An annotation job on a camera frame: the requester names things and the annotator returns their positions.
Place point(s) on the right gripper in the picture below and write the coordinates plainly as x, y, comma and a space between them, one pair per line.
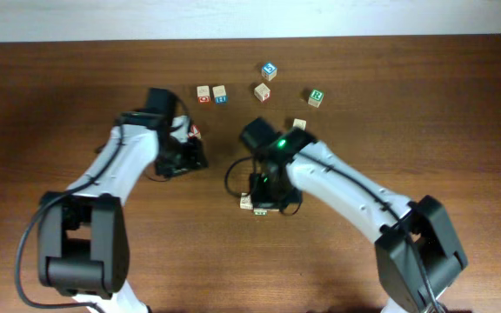
270, 196

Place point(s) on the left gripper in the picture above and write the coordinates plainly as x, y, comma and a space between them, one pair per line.
198, 159

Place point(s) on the red E block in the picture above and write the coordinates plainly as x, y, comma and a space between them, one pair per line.
260, 212

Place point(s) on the dog picture wooden block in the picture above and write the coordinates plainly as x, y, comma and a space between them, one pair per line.
245, 202

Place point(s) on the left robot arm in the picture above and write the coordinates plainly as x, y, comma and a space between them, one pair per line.
82, 244

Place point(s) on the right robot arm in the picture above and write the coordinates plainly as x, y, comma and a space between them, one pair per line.
418, 252

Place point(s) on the red V block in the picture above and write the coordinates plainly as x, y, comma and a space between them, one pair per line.
194, 132

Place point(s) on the red C block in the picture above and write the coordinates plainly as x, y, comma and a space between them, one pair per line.
203, 93

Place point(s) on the green A picture block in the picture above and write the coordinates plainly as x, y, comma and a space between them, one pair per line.
299, 123

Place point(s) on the blue H block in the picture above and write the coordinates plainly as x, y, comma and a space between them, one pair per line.
219, 93

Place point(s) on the picture block red side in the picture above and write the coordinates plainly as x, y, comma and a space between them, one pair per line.
262, 92

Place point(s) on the green R block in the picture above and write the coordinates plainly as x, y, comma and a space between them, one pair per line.
315, 98

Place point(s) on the blue number five block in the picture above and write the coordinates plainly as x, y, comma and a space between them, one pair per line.
268, 71

